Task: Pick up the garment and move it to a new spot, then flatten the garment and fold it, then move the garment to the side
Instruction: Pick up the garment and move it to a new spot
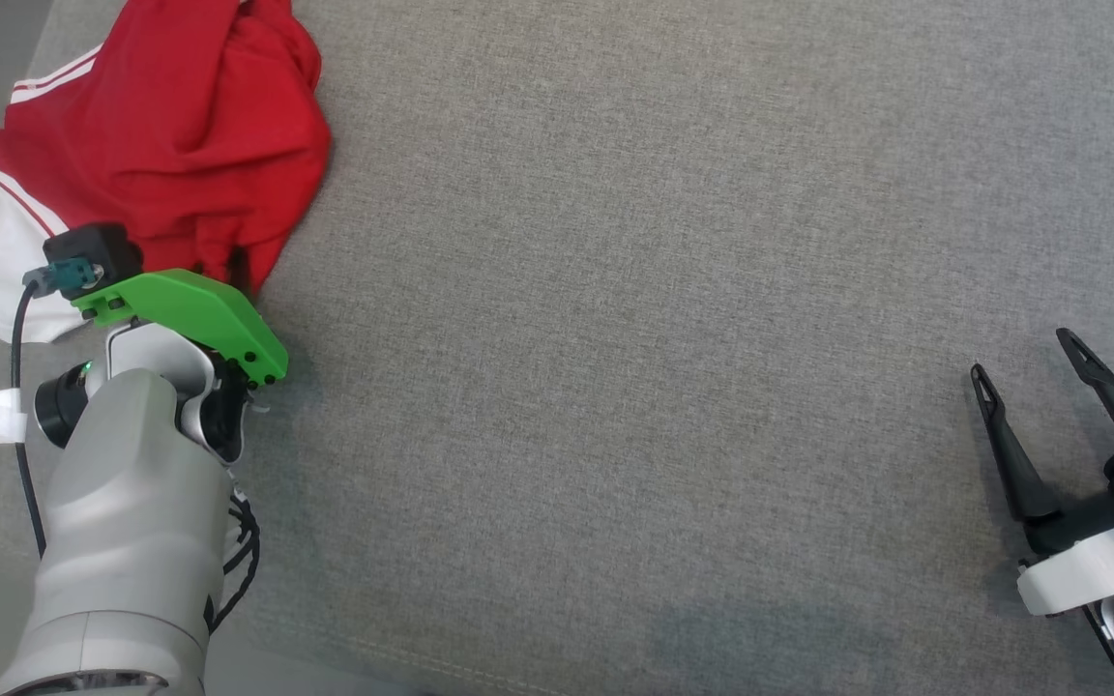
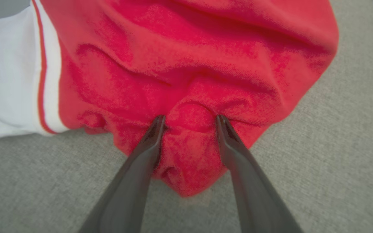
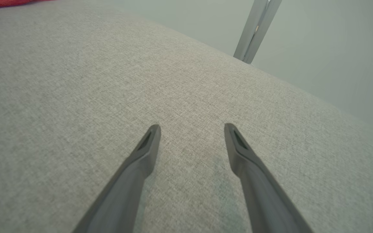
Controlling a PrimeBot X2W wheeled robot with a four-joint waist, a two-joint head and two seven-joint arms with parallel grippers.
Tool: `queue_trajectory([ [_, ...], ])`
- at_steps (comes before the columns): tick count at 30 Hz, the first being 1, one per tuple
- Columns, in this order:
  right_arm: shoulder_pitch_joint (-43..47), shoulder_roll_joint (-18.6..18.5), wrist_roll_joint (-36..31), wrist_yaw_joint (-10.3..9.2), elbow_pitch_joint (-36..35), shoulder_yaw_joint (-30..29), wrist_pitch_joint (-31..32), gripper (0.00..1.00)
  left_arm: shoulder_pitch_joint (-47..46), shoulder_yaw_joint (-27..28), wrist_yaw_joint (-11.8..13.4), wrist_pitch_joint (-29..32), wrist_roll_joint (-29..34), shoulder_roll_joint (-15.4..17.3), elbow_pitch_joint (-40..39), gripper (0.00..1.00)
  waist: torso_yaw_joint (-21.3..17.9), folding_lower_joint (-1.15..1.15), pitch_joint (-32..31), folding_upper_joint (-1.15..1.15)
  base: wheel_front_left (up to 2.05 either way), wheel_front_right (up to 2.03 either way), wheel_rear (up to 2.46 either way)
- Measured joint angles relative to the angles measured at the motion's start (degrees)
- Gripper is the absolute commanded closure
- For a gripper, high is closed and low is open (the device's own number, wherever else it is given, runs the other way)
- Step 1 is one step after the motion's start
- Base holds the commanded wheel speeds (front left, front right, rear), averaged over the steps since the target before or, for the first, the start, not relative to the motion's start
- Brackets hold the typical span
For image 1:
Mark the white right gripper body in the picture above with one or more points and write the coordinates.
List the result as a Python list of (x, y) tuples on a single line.
[(1079, 575)]

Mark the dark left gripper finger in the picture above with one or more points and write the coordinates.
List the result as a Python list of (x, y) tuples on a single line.
[(242, 271)]

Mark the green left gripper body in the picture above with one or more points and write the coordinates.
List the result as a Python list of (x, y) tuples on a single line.
[(199, 309)]

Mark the red jersey with white sleeves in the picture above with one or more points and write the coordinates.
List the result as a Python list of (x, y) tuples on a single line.
[(180, 126)]

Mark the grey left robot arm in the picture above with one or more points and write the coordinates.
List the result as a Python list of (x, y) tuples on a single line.
[(122, 541)]

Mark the grey fabric sofa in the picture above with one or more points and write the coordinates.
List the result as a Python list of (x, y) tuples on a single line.
[(615, 338)]

